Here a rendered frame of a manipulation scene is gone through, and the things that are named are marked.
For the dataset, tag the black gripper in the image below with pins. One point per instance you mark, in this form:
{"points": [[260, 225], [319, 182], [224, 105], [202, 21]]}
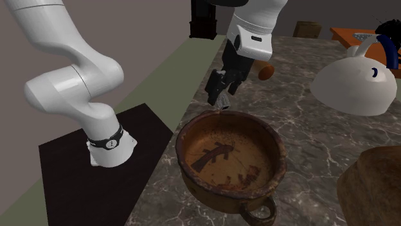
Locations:
{"points": [[236, 61]]}

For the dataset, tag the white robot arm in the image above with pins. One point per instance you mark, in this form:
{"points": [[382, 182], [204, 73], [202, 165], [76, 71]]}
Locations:
{"points": [[72, 81]]}

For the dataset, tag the orange cup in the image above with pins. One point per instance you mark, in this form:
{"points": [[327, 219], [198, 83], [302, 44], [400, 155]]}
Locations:
{"points": [[266, 71]]}

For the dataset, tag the dark wooden cabinet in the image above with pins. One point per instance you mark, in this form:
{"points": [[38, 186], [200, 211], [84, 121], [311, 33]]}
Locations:
{"points": [[203, 22]]}

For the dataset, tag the brown box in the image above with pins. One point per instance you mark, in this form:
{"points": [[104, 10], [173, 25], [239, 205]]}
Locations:
{"points": [[307, 30]]}

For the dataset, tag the orange table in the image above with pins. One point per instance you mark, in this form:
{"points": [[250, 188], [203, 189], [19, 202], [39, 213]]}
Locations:
{"points": [[343, 35]]}

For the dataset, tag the black robot stand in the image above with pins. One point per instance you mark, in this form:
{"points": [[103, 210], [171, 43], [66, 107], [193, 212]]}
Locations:
{"points": [[94, 194]]}

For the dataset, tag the black spiky plant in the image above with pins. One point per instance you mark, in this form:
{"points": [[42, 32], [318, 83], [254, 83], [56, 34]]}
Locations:
{"points": [[390, 28]]}

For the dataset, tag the brown bread loaf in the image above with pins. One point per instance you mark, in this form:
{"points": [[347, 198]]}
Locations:
{"points": [[372, 187]]}

